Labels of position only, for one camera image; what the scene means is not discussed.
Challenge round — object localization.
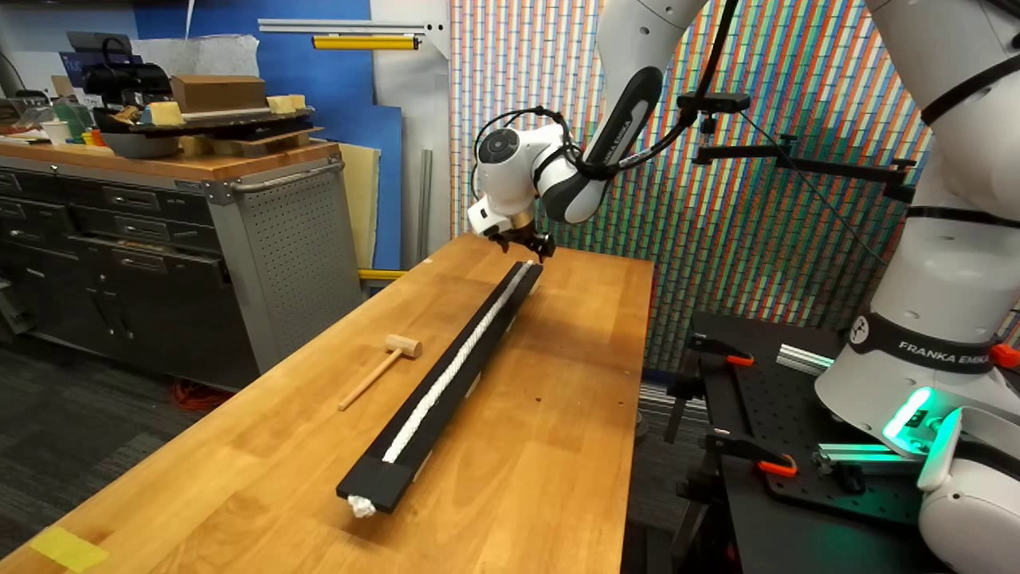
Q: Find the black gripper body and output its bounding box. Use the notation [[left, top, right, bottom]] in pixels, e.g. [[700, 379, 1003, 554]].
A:
[[492, 219, 546, 252]]

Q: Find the white rope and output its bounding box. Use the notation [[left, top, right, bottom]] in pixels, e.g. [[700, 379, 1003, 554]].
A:
[[346, 261, 535, 524]]

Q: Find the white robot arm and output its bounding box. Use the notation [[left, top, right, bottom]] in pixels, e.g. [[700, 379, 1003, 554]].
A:
[[469, 0, 1020, 574]]

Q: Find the blue foam board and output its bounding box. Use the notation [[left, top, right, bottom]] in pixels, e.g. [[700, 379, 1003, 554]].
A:
[[130, 0, 406, 267]]

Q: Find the yellow and silver level bar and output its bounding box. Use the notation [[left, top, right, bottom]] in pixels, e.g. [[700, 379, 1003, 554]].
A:
[[259, 20, 449, 53]]

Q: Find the grey metal tool cabinet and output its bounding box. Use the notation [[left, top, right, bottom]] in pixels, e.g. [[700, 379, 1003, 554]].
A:
[[0, 142, 359, 388]]

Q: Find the yellow tape square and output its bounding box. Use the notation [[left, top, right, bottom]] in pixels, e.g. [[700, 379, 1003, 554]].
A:
[[30, 527, 108, 574]]

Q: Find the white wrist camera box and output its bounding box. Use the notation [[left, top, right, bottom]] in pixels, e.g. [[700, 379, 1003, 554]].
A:
[[467, 201, 511, 236]]

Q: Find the orange handled clamp upper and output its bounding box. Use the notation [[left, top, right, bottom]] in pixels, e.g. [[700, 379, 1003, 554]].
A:
[[688, 330, 755, 371]]

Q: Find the orange handled clamp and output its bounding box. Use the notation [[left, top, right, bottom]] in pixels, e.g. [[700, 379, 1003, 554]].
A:
[[688, 330, 755, 371], [709, 428, 800, 477]]

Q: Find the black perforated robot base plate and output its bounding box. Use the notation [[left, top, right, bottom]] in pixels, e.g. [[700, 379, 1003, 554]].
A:
[[688, 312, 949, 574]]

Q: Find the long black slotted rail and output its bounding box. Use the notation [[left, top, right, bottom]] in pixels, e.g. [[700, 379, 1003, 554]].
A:
[[336, 261, 541, 520]]

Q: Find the orange handled clamp lower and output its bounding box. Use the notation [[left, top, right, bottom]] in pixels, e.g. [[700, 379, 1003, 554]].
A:
[[709, 428, 800, 477]]

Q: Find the black camera on stand arm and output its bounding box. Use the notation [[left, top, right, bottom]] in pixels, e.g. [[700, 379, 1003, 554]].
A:
[[675, 93, 915, 205]]

